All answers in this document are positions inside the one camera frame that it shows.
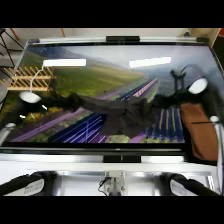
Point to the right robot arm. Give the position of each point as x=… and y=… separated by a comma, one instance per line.
x=198, y=86

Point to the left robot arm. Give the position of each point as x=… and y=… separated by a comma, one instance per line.
x=30, y=97

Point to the silver frame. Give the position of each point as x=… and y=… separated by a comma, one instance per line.
x=80, y=167

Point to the dark brown garment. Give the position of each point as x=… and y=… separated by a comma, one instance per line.
x=128, y=115

